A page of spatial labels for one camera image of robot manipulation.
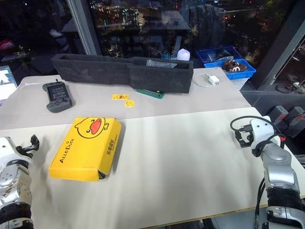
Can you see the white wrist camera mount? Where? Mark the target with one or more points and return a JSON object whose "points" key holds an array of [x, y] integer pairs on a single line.
{"points": [[261, 130], [6, 148]]}

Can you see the brown plush toy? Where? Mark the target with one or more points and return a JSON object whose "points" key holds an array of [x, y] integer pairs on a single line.
{"points": [[234, 65]]}

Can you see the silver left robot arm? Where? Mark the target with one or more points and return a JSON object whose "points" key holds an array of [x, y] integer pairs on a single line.
{"points": [[12, 181]]}

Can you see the white cup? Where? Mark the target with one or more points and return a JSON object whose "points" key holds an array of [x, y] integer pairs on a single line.
{"points": [[183, 55]]}

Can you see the blue plastic basket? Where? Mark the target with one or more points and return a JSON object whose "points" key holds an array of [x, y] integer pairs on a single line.
{"points": [[238, 71], [218, 53]]}

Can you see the laptop screen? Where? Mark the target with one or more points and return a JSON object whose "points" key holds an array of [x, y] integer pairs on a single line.
{"points": [[6, 82]]}

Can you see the green circuit board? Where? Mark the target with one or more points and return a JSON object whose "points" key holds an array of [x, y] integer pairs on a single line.
{"points": [[152, 94]]}

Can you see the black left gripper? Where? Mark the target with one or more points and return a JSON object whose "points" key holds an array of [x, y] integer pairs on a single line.
{"points": [[23, 150]]}

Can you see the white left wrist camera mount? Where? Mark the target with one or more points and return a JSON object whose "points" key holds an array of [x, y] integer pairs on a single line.
{"points": [[6, 148]]}

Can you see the clear plastic bag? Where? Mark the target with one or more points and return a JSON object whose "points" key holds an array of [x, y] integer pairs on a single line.
{"points": [[158, 64]]}

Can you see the long black foam box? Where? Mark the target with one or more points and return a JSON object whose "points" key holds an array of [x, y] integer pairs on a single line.
{"points": [[124, 71]]}

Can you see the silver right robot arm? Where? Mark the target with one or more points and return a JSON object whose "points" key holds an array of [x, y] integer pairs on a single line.
{"points": [[278, 171]]}

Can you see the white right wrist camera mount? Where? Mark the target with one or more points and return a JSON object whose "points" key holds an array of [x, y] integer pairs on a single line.
{"points": [[261, 130]]}

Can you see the yellow duck box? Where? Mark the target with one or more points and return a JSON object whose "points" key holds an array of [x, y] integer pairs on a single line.
{"points": [[85, 148]]}

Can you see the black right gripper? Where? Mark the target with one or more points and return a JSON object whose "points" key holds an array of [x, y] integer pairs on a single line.
{"points": [[246, 137]]}

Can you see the white perforated plastic basket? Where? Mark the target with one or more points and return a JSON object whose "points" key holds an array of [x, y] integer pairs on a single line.
{"points": [[239, 83]]}

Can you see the yellow round duck sticker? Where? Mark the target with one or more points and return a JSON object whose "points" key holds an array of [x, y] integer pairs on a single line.
{"points": [[129, 103]]}

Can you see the gray table cloth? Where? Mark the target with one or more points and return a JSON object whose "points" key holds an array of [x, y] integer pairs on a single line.
{"points": [[128, 102]]}

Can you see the yellow rectangular duck sticker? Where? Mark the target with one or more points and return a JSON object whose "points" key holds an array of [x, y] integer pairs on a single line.
{"points": [[120, 97]]}

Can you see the gray battery pack red label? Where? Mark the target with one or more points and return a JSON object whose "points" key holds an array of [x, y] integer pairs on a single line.
{"points": [[280, 115], [295, 121]]}

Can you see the gray handheld game console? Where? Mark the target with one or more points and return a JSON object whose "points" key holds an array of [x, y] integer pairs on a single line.
{"points": [[58, 97]]}

